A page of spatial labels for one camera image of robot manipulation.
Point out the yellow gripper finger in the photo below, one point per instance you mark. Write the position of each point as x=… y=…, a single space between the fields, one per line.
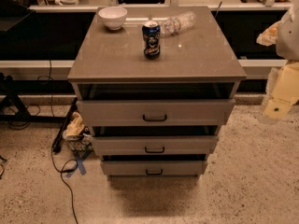
x=269 y=36

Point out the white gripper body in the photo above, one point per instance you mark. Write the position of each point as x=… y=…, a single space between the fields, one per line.
x=288 y=40

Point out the grey bottom drawer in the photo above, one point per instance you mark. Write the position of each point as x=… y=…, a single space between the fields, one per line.
x=149 y=168

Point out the grey drawer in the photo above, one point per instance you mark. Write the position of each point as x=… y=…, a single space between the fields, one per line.
x=149 y=168
x=150 y=145
x=155 y=113

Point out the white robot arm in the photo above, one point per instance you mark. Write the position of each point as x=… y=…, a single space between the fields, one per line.
x=287 y=44

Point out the grey drawer cabinet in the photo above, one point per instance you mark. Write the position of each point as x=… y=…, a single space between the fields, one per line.
x=196 y=64

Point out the grey top drawer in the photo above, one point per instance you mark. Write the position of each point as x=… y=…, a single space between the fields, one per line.
x=155 y=113

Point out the grey middle drawer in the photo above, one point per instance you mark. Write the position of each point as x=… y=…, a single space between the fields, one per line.
x=150 y=145

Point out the clear plastic bottle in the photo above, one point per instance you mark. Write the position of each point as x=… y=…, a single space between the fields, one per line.
x=177 y=24

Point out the blue soda can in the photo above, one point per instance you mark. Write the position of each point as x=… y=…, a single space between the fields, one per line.
x=151 y=36

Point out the white ceramic bowl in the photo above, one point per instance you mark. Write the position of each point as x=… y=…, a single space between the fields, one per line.
x=113 y=17

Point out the crumpled snack bags box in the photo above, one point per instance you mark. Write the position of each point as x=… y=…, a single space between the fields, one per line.
x=76 y=134

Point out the blue tape cross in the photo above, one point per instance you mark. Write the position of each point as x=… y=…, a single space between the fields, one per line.
x=80 y=157

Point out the black power strip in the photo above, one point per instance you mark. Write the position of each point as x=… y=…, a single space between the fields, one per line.
x=56 y=147

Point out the black stand legs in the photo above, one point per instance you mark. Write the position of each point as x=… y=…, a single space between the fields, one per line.
x=22 y=115

